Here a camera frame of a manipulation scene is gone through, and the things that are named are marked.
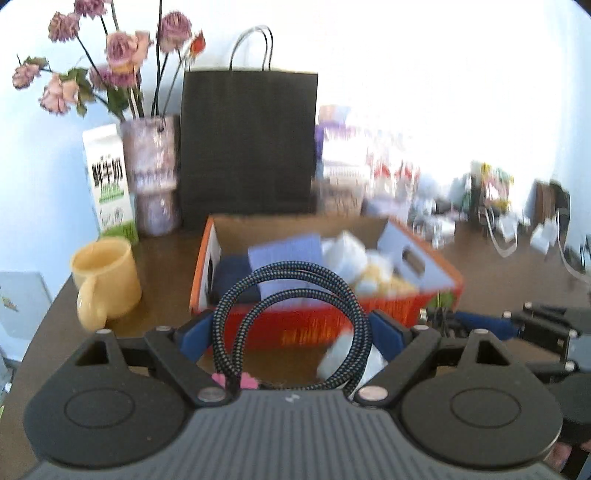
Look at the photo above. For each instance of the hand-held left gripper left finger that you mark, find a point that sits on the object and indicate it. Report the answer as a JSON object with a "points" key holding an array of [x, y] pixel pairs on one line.
{"points": [[194, 339]]}

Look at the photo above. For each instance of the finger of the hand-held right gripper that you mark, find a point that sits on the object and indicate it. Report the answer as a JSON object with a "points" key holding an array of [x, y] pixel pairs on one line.
{"points": [[485, 323], [558, 314]]}

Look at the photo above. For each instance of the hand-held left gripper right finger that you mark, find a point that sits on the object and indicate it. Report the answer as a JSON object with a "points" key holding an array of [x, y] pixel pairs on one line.
{"points": [[390, 334]]}

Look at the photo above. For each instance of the clear plastic bag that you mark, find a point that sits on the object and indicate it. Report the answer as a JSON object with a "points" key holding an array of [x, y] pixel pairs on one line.
{"points": [[341, 357]]}

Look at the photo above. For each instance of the yellow plush toy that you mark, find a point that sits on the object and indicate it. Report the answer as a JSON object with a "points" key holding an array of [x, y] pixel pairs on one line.
{"points": [[383, 277]]}

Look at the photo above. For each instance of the navy zip pouch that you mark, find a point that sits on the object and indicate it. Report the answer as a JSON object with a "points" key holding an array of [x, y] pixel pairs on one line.
{"points": [[231, 281]]}

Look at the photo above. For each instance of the red cardboard box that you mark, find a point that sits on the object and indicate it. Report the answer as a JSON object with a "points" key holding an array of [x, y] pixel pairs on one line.
{"points": [[295, 323]]}

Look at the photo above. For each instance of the white rectangular box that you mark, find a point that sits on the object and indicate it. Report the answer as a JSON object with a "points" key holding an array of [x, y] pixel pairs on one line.
{"points": [[344, 249]]}

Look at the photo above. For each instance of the purple knitted cloth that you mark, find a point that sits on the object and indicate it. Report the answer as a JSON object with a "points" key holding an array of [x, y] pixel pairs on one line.
{"points": [[286, 254]]}

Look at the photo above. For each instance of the yellow mug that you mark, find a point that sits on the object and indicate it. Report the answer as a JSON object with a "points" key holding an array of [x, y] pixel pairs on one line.
{"points": [[108, 277]]}

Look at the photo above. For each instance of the yellow green snack packet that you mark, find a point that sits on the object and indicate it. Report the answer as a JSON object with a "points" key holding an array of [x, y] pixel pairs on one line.
{"points": [[496, 184]]}

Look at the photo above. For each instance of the clear jar of seeds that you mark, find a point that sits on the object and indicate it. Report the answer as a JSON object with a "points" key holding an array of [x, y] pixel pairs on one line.
{"points": [[341, 198]]}

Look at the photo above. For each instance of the purple glazed vase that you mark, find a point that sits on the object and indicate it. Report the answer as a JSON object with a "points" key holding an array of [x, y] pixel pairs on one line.
{"points": [[152, 175]]}

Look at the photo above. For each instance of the white paper bag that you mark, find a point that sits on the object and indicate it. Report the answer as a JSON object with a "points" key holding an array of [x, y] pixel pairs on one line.
{"points": [[23, 304]]}

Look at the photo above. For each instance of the white milk carton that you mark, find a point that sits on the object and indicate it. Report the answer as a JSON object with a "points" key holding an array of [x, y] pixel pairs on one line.
{"points": [[108, 184]]}

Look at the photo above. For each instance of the purple tissue pack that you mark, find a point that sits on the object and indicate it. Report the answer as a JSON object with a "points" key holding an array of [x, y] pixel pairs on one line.
{"points": [[337, 138]]}

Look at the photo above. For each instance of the black paper bag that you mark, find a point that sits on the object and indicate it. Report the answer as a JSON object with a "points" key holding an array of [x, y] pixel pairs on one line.
{"points": [[249, 138]]}

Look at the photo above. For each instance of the dried pink roses bouquet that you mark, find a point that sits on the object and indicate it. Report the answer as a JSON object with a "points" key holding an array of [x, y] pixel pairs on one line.
{"points": [[120, 50]]}

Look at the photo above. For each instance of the white wall charger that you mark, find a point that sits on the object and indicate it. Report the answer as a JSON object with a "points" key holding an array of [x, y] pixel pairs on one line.
{"points": [[545, 237]]}

